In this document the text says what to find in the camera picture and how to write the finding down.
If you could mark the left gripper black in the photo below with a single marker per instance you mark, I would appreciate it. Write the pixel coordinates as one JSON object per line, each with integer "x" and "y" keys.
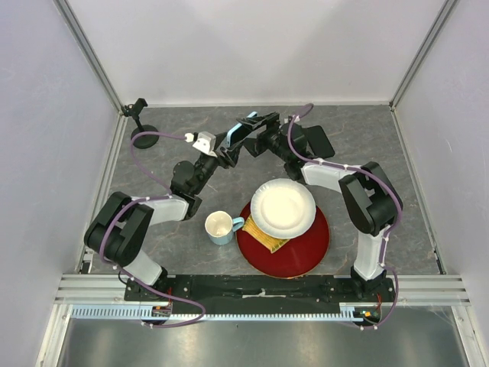
{"x": 231, "y": 154}

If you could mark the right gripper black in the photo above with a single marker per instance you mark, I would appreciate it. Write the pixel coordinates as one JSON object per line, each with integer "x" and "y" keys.
{"x": 256, "y": 146}

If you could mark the blue case smartphone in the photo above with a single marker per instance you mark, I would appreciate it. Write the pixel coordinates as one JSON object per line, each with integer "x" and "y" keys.
{"x": 234, "y": 134}

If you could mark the black case smartphone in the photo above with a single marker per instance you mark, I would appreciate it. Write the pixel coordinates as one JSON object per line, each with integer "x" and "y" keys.
{"x": 319, "y": 142}

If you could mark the black round-base clamp stand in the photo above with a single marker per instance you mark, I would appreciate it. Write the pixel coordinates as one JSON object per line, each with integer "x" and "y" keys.
{"x": 144, "y": 135}

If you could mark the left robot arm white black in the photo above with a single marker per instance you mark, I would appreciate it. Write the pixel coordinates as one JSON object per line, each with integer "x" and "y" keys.
{"x": 118, "y": 231}

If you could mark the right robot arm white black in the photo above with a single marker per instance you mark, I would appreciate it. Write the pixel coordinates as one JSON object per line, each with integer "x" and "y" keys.
{"x": 372, "y": 203}

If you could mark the light blue mug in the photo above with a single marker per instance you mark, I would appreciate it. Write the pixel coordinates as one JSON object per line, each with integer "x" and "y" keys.
{"x": 221, "y": 227}

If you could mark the white paper plate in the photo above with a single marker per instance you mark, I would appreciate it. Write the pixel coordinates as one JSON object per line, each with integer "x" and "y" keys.
{"x": 283, "y": 208}

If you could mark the red round tray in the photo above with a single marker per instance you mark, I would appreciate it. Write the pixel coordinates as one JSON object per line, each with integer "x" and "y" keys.
{"x": 295, "y": 258}

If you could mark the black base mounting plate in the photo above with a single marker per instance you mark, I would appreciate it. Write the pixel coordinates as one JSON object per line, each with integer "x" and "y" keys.
{"x": 262, "y": 295}

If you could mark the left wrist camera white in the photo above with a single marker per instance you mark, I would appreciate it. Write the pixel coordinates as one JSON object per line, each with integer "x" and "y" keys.
{"x": 203, "y": 142}

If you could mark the blue cable duct rail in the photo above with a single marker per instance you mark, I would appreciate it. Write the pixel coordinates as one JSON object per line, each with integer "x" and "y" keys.
{"x": 150, "y": 313}

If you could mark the aluminium frame profile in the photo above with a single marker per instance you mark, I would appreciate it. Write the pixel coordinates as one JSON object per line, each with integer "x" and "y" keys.
{"x": 415, "y": 290}

